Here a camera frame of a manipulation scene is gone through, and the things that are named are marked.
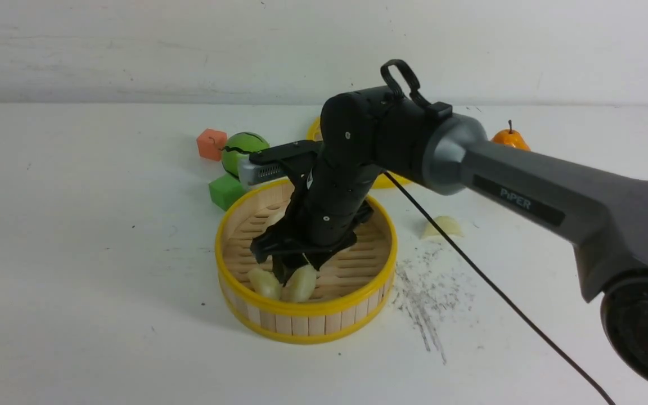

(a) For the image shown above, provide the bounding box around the green foam cube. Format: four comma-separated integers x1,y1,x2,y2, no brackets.
208,174,246,211

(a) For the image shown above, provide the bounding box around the woven bamboo steamer lid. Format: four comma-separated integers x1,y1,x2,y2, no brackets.
306,117,411,189

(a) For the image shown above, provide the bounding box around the white dumpling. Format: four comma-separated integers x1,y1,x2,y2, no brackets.
247,267,282,302
281,264,317,303
264,210,285,229
420,215,465,240

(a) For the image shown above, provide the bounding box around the orange foam cube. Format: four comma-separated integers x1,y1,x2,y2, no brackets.
196,128,228,161

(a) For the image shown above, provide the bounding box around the bamboo steamer tray yellow rim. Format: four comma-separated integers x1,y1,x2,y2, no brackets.
214,180,398,344

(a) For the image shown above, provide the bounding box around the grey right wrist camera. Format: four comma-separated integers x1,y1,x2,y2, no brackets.
237,141,323,187

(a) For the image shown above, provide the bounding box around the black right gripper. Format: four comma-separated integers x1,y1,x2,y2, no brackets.
250,154,381,285

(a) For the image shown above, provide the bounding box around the green toy watermelon ball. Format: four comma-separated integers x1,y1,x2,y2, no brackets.
221,132,270,178

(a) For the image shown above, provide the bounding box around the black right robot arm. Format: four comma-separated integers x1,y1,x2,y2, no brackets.
250,85,648,380

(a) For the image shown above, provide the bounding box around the orange toy pear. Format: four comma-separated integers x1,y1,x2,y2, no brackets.
491,119,532,151

